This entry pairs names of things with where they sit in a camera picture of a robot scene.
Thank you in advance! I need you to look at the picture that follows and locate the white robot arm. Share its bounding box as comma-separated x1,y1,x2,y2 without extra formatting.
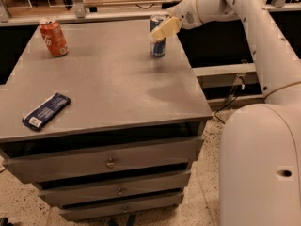
150,0,301,226

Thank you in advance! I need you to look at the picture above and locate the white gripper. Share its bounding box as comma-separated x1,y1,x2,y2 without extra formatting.
149,0,199,43

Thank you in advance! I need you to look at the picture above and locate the dark blue snack bar wrapper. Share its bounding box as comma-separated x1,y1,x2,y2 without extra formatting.
22,93,71,131

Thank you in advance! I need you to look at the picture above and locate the blue silver redbull can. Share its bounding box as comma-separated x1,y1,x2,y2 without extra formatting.
150,14,166,58

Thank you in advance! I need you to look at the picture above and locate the black cable on floor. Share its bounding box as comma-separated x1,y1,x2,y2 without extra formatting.
214,91,246,124

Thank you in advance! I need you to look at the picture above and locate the middle grey drawer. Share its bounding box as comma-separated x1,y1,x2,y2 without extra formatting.
39,170,191,206

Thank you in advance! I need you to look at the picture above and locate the bottom grey drawer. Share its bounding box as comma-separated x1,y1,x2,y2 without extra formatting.
59,192,183,221

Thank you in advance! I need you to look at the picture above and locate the top grey drawer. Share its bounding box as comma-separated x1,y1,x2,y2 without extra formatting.
4,137,202,184

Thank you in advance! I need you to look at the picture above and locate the grey drawer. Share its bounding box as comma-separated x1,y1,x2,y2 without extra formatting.
59,192,183,221
4,137,202,184
39,170,191,206

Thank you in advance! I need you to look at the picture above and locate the grey drawer cabinet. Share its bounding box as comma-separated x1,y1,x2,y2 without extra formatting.
0,20,212,210

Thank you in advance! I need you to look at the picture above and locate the grey metal railing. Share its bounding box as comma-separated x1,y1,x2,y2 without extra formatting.
0,0,301,28

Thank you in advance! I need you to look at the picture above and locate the orange coke can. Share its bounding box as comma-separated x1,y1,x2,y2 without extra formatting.
39,19,68,57

